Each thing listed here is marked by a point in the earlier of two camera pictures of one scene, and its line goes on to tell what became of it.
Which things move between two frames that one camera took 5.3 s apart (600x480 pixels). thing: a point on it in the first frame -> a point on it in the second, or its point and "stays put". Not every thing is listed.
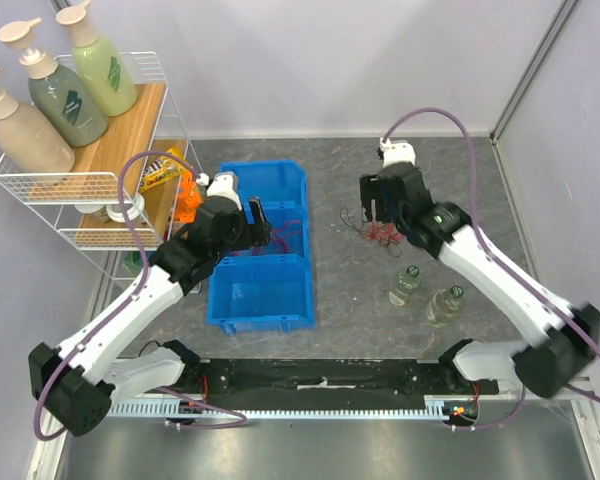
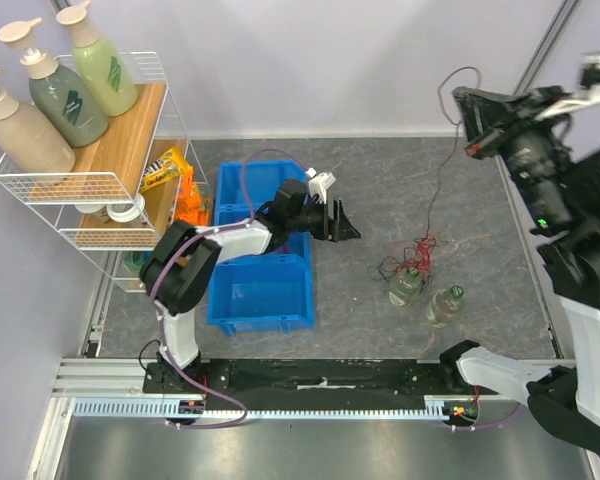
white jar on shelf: [133, 210] stays put
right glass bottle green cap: [443, 304] stays put
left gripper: [257, 234] -> [340, 228]
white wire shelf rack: [118, 197] stays put
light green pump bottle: [97, 61] stays put
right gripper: [380, 188] -> [489, 129]
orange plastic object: [189, 199] stays put
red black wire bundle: [386, 233] -> [417, 261]
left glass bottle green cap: [404, 287] stays put
